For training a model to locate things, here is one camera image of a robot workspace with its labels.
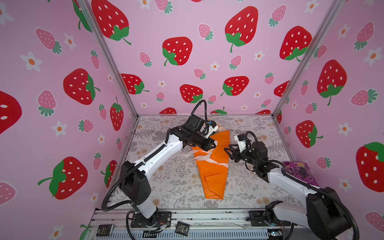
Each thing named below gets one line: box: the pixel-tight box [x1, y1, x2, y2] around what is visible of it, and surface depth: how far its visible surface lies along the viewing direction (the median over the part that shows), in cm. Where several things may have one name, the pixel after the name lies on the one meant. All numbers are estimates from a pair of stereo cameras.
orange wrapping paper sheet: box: [191, 130, 230, 200], surface depth 88 cm
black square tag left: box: [96, 224, 112, 237], surface depth 71 cm
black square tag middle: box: [174, 221, 190, 237], surface depth 71 cm
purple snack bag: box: [283, 161, 320, 187], surface depth 87 cm
